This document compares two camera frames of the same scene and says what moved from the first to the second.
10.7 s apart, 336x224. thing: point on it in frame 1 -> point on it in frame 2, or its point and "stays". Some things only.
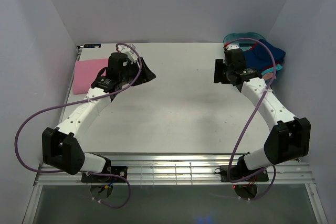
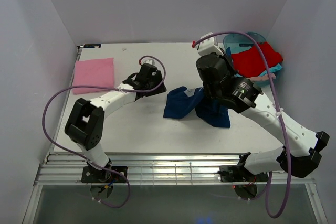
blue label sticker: (92, 46) stays
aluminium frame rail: (181, 169) stays
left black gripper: (144, 75) -> (161, 88)
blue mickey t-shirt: (260, 56) -> (182, 102)
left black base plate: (119, 170) stays
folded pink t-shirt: (85, 73) stays
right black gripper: (219, 66) -> (229, 63)
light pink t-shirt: (268, 76) stays
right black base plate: (239, 172) stays
